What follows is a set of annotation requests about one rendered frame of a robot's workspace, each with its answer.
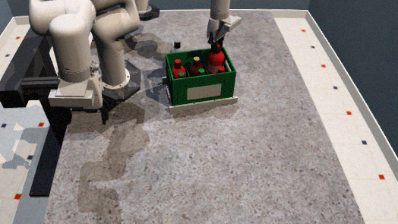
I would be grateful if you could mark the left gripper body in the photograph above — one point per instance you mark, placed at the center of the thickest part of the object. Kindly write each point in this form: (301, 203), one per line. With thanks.
(216, 27)

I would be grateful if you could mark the orange-brown bottle with green cap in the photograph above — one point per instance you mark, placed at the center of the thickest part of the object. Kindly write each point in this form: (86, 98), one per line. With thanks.
(201, 72)

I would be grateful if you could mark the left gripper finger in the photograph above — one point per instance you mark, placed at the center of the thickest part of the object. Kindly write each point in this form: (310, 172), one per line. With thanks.
(220, 41)
(214, 46)

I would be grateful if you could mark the brown bottle with red cap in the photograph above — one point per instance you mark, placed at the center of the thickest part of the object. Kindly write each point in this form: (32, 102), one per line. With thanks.
(221, 70)

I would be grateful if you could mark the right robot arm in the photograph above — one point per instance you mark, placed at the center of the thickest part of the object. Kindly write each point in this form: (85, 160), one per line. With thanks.
(69, 34)

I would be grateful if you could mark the white bottle with brown cap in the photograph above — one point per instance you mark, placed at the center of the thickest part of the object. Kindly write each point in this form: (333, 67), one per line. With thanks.
(177, 47)

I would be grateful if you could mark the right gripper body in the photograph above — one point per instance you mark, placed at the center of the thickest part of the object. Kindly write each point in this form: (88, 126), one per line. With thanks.
(95, 85)

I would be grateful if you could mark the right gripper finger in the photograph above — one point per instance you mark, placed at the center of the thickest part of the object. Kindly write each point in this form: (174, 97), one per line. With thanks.
(66, 113)
(107, 106)

